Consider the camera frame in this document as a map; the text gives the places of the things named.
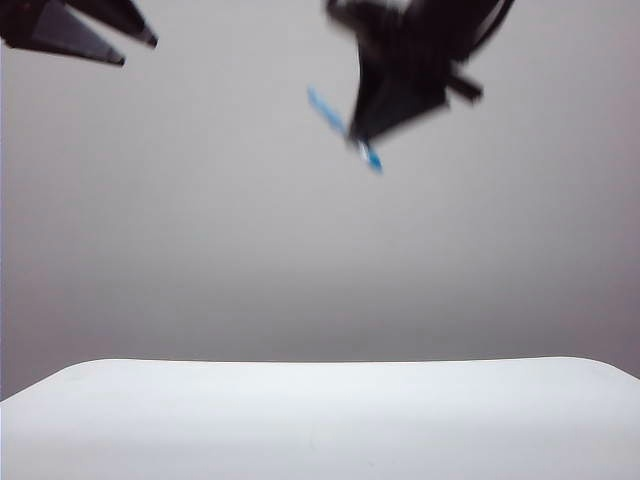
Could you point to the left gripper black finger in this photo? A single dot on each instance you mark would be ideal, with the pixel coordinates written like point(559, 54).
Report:
point(65, 37)
point(127, 20)

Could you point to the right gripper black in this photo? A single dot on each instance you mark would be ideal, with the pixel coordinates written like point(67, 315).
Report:
point(410, 27)

